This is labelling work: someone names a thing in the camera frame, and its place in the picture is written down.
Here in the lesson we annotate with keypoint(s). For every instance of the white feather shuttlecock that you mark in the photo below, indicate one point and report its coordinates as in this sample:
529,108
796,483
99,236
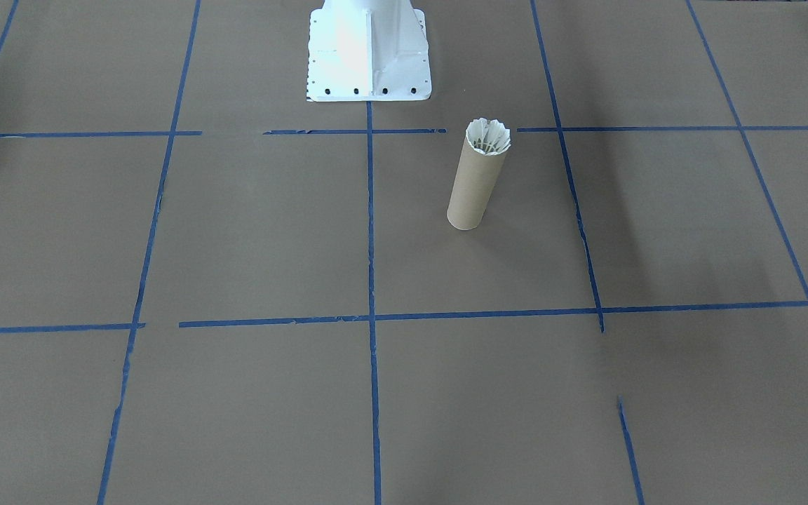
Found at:
488,137

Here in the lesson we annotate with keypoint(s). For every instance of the brown cardboard tube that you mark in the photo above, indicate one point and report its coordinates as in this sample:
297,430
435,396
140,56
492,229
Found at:
470,189

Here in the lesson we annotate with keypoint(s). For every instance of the white metal base mount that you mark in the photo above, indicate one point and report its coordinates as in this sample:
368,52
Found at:
369,56

